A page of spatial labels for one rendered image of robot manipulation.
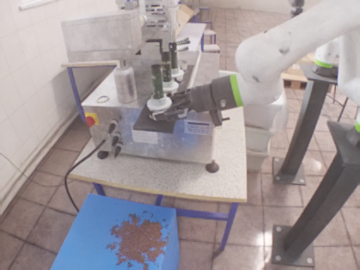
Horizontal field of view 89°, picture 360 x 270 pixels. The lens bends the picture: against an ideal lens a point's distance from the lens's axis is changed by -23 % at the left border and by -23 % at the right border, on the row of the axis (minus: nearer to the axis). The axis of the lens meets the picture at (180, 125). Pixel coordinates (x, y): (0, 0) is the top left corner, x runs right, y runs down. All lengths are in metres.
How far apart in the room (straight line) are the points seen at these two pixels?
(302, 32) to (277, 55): 0.08
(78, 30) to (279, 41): 0.60
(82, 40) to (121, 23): 0.16
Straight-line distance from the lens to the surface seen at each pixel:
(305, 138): 1.78
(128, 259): 0.91
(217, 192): 0.86
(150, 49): 1.05
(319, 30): 0.54
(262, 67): 0.48
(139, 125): 0.68
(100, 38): 0.76
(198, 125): 0.77
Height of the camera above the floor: 1.43
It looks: 37 degrees down
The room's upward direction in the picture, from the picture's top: 2 degrees counter-clockwise
